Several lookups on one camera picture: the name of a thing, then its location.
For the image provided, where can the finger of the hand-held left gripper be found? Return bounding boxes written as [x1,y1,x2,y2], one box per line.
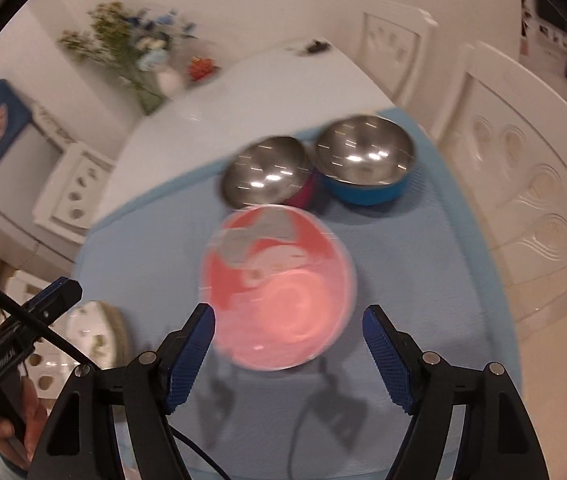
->
[20,277,84,323]

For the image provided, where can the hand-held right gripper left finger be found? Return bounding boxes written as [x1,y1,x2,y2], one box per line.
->
[28,302,216,480]

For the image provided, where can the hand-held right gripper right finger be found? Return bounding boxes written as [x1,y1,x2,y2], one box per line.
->
[362,304,551,480]

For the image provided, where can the pink cartoon bowl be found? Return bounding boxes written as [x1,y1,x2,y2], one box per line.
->
[198,205,358,372]

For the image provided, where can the blue steel bowl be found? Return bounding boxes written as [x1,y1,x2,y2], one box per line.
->
[313,116,417,206]

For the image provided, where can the red steel bowl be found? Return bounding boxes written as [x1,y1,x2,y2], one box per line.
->
[220,136,320,210]

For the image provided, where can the person's left hand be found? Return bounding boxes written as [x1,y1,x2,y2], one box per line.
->
[0,377,50,470]

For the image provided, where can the white dining chair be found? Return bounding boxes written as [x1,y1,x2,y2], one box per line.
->
[433,40,567,341]
[33,140,116,231]
[3,275,89,403]
[361,7,439,106]

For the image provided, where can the white refrigerator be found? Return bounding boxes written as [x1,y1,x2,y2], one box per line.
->
[0,105,79,266]

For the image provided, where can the light blue table mat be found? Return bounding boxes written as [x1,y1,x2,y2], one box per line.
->
[70,107,519,480]

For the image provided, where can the white carved shelf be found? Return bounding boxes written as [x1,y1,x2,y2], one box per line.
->
[30,102,71,146]

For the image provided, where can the glass vase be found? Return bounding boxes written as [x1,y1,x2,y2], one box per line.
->
[123,75,169,116]

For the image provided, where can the white ceramic vase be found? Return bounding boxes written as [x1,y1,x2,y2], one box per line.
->
[156,67,181,96]

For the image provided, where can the green leafy stems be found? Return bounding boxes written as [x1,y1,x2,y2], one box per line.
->
[58,2,139,81]

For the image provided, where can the red lidded teacup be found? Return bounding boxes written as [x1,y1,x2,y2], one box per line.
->
[188,56,219,81]

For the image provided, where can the blue white artificial flowers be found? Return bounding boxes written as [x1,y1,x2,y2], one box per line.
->
[130,7,199,71]

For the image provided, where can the black cable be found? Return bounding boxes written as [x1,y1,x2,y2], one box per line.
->
[0,271,226,480]

